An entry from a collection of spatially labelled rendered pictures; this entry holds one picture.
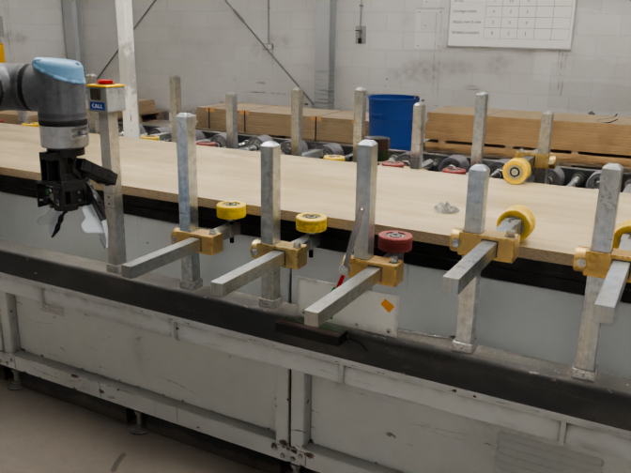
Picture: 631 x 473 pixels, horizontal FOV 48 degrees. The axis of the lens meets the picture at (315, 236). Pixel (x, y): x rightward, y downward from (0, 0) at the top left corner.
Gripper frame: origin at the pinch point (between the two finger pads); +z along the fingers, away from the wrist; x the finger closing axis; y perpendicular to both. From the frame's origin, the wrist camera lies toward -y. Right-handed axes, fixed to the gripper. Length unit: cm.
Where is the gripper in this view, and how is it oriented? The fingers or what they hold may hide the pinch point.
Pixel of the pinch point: (81, 242)
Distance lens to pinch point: 153.1
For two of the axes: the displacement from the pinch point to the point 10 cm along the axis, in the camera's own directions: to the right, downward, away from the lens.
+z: -0.2, 9.6, 2.8
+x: 8.9, 1.5, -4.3
